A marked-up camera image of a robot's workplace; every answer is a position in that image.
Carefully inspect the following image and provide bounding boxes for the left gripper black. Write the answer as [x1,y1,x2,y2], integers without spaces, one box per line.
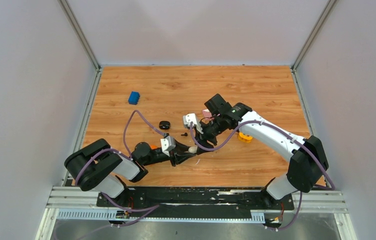
[143,138,196,167]

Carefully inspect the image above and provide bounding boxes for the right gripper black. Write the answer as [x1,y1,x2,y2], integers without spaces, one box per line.
[194,115,225,155]

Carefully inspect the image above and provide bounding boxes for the white earbud charging case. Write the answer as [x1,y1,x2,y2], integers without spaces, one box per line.
[188,146,197,154]

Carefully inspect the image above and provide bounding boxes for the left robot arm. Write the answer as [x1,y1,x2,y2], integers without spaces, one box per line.
[64,136,195,207]

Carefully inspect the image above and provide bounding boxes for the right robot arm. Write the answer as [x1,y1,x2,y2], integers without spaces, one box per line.
[183,94,329,209]

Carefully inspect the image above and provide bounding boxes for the red pink small box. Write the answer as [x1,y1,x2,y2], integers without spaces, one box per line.
[202,109,212,119]

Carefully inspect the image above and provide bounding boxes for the blue toy block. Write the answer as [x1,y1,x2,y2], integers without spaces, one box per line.
[128,91,140,105]

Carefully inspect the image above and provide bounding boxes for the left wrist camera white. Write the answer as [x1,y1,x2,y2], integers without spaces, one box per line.
[160,135,176,157]

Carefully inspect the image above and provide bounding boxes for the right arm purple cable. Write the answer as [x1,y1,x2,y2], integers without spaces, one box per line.
[189,119,336,232]

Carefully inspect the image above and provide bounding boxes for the yellow orange toy ring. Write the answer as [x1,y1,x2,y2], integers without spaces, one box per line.
[237,131,253,144]

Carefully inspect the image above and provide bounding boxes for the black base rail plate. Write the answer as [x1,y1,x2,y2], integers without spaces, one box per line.
[113,186,294,220]

